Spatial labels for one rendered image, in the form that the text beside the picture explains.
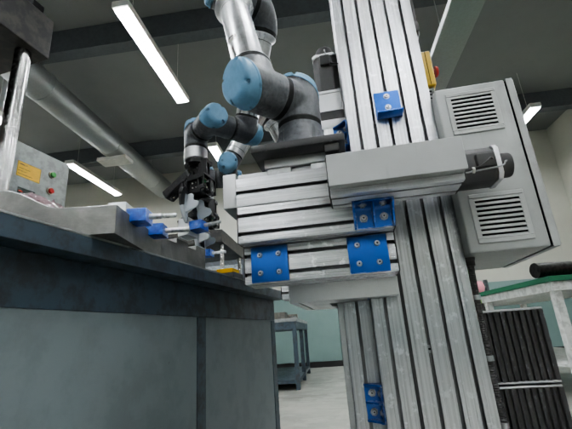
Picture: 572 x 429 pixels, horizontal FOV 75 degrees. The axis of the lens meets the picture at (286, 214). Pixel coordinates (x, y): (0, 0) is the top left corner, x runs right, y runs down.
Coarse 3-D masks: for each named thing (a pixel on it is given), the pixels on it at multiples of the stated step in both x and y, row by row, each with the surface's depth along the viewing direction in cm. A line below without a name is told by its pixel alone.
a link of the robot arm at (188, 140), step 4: (188, 120) 123; (192, 120) 122; (188, 124) 122; (184, 128) 123; (188, 128) 120; (184, 132) 123; (188, 132) 120; (184, 136) 122; (188, 136) 120; (192, 136) 119; (184, 140) 121; (188, 140) 119; (192, 140) 119; (196, 140) 119; (200, 140) 120; (204, 140) 120; (208, 140) 121; (184, 144) 121; (188, 144) 119; (192, 144) 119; (196, 144) 119; (200, 144) 119; (204, 144) 121; (184, 148) 120
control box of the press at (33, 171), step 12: (24, 144) 163; (24, 156) 162; (36, 156) 167; (48, 156) 173; (24, 168) 161; (36, 168) 166; (48, 168) 172; (60, 168) 179; (12, 180) 155; (24, 180) 160; (36, 180) 165; (48, 180) 171; (60, 180) 178; (24, 192) 159; (36, 192) 165; (48, 192) 170; (60, 192) 177; (60, 204) 176
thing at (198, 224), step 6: (180, 222) 111; (192, 222) 110; (198, 222) 109; (204, 222) 111; (210, 222) 110; (216, 222) 109; (192, 228) 110; (198, 228) 109; (204, 228) 111; (180, 234) 110; (186, 234) 109; (192, 234) 111
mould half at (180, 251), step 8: (168, 240) 103; (176, 240) 107; (168, 248) 103; (176, 248) 107; (184, 248) 110; (200, 248) 120; (168, 256) 102; (176, 256) 106; (184, 256) 110; (192, 256) 114; (200, 256) 119; (192, 264) 114; (200, 264) 118
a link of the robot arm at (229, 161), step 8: (264, 120) 155; (232, 144) 147; (240, 144) 147; (224, 152) 143; (232, 152) 145; (240, 152) 146; (224, 160) 141; (232, 160) 142; (240, 160) 147; (224, 168) 141; (232, 168) 142
